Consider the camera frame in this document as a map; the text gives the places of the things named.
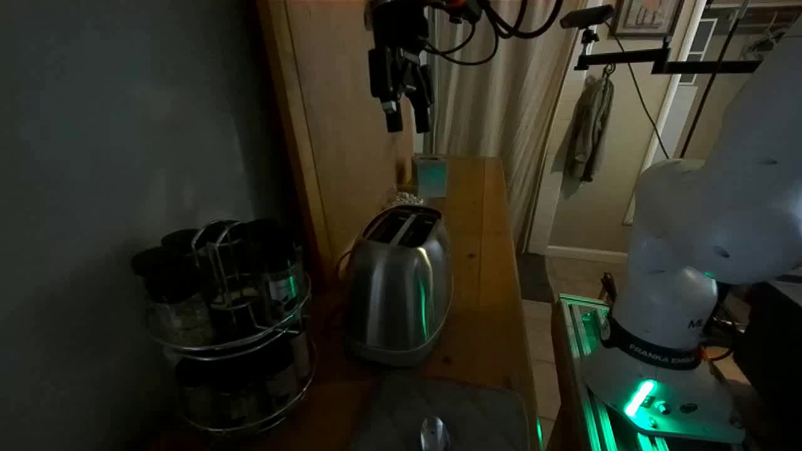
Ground hanging grey towel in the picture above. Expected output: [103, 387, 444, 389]
[562, 73, 616, 187]

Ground large plywood board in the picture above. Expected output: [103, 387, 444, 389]
[253, 0, 419, 283]

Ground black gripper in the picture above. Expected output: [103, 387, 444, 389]
[365, 0, 436, 136]

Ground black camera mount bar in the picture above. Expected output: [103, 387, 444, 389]
[574, 23, 765, 80]

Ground toaster power cord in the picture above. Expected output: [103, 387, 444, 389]
[332, 237, 361, 285]

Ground black exterior camera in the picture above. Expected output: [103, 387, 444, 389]
[559, 2, 616, 33]

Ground stainless steel two-slot toaster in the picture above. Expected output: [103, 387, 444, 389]
[340, 202, 455, 368]

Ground small metal spoon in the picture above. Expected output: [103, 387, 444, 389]
[415, 414, 453, 451]

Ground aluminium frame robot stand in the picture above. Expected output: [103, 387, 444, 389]
[545, 291, 672, 451]

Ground black side cabinet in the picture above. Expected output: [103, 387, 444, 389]
[737, 279, 802, 451]

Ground dark lidded spice jar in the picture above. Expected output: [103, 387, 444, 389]
[161, 225, 220, 279]
[176, 358, 253, 424]
[129, 245, 210, 345]
[245, 217, 306, 311]
[201, 240, 271, 336]
[247, 333, 315, 407]

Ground framed wall picture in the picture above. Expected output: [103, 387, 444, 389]
[612, 0, 686, 41]

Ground light curtain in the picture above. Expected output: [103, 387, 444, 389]
[428, 0, 584, 247]

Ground round wire spice rack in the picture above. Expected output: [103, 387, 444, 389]
[146, 224, 319, 437]

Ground grey cloth mat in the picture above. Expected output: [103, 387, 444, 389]
[349, 374, 534, 451]

